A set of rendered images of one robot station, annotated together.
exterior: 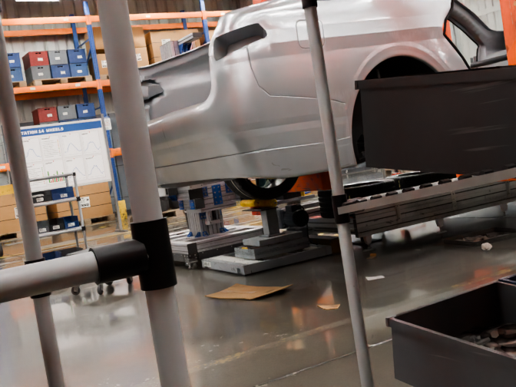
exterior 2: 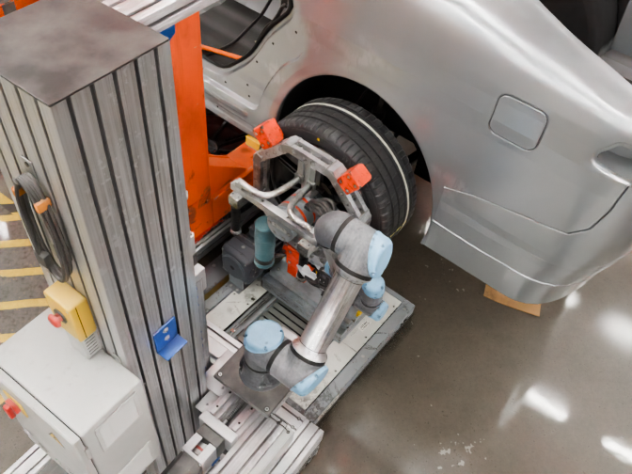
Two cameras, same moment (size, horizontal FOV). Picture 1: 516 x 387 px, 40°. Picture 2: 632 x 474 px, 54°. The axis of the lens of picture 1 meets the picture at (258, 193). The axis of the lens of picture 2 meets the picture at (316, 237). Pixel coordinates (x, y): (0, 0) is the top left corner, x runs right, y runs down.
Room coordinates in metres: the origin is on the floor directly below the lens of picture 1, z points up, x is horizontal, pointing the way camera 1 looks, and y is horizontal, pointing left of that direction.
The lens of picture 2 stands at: (6.67, 1.51, 2.63)
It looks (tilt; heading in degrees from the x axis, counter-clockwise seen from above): 49 degrees down; 240
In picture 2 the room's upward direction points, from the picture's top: 7 degrees clockwise
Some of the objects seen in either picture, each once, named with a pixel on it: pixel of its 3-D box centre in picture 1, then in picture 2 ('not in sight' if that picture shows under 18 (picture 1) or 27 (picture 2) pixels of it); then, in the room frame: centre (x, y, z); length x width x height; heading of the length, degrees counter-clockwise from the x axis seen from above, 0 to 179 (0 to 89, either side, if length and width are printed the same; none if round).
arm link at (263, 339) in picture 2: not in sight; (264, 344); (6.29, 0.62, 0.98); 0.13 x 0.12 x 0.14; 118
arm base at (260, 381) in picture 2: not in sight; (262, 362); (6.30, 0.61, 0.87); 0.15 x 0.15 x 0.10
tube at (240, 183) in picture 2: not in sight; (270, 174); (6.03, -0.02, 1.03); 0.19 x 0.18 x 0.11; 27
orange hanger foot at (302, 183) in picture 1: (311, 170); (240, 159); (5.98, -0.48, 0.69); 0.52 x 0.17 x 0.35; 27
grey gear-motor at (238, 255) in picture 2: (295, 225); (262, 250); (5.94, -0.27, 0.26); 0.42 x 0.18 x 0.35; 27
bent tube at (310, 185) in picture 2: not in sight; (311, 201); (5.94, 0.16, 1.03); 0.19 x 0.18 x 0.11; 27
